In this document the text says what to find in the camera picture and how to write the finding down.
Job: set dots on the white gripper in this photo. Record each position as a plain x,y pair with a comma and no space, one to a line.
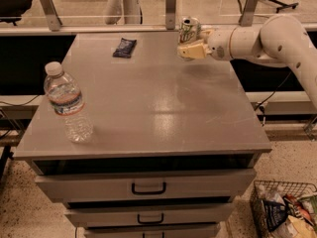
219,45

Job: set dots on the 7up soda can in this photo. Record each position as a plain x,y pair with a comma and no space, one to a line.
189,30

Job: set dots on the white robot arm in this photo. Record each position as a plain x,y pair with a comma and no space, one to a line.
280,40

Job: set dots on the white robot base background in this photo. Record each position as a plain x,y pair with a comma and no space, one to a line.
130,10

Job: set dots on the clear plastic water bottle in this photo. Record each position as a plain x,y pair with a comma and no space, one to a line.
66,99

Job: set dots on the dark blue snack packet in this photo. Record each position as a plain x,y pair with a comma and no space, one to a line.
125,49

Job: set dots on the grey drawer cabinet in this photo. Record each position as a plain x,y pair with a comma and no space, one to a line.
151,113

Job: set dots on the dark blue chip bag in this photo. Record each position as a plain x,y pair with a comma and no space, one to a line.
275,214

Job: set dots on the red snack bag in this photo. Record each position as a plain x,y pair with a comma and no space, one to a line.
300,209

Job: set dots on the black office chair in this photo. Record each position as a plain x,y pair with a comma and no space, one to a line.
11,11

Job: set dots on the yellow snack bag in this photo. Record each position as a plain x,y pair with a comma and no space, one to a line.
297,228

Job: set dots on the right metal bracket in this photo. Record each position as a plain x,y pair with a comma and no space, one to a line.
248,13

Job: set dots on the metal bracket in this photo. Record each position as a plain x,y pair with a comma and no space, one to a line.
170,7
248,13
53,20

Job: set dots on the middle metal bracket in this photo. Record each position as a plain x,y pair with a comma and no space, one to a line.
170,7

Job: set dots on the top drawer with black handle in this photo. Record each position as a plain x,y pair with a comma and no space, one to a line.
142,186

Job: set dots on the drawer with black handle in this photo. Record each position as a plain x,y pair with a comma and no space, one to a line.
149,215
142,186
166,231

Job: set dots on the left metal bracket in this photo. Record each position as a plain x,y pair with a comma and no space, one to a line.
53,20

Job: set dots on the wire mesh basket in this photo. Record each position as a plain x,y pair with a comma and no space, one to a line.
294,188

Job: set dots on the middle drawer with black handle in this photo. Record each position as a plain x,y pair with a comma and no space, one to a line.
149,215

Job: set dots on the bottom drawer with black handle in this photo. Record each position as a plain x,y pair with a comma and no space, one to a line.
166,231

